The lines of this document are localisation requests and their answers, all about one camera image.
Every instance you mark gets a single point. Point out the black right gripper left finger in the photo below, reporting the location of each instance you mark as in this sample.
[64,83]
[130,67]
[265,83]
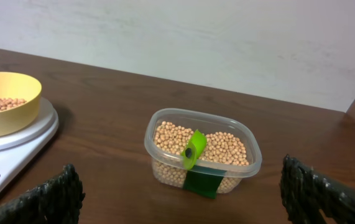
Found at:
[56,201]

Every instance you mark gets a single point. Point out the yellow plastic bowl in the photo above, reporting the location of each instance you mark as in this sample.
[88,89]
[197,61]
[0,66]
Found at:
[17,86]

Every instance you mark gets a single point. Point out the clear plastic bean container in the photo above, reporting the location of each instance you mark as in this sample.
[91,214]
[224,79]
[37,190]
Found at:
[206,124]

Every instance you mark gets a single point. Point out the white digital kitchen scale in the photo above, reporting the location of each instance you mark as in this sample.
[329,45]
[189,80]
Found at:
[19,148]

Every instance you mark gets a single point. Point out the green plastic measuring scoop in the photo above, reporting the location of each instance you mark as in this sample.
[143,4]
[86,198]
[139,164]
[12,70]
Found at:
[193,149]

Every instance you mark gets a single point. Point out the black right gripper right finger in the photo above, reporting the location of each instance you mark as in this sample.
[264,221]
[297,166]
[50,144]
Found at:
[308,196]

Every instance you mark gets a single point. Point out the pile of dried soybeans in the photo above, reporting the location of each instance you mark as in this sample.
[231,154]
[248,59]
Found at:
[223,148]

